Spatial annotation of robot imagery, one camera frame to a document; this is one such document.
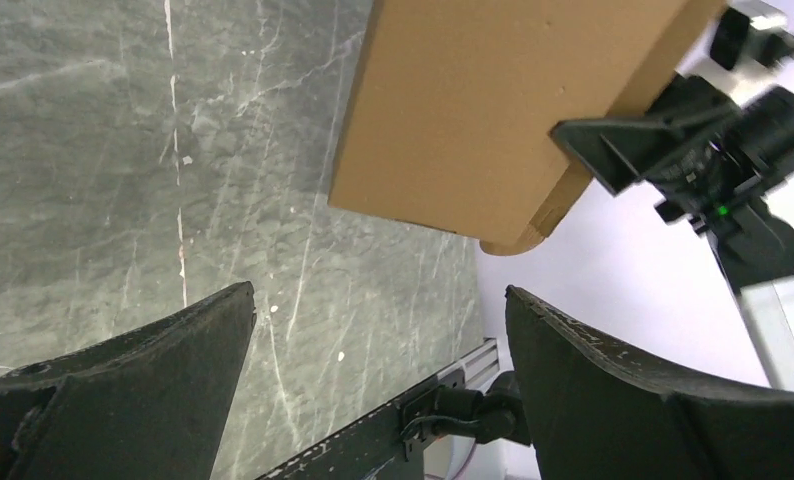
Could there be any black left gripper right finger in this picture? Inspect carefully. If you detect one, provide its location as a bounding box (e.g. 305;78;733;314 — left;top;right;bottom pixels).
505;286;794;479

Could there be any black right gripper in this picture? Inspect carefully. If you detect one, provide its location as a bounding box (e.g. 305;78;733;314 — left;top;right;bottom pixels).
550;75;794;224

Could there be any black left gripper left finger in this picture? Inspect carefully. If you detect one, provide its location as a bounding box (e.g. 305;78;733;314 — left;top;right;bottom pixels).
0;282;255;479

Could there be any brown cardboard box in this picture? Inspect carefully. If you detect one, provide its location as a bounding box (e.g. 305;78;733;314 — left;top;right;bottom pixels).
328;0;725;255

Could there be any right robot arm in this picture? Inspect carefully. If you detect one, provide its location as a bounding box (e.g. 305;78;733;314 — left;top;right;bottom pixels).
550;73;794;392

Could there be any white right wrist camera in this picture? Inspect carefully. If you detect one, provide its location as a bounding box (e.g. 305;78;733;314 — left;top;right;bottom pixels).
688;1;794;106

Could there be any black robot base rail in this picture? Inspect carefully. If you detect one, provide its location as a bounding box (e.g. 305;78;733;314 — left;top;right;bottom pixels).
254;337;531;480

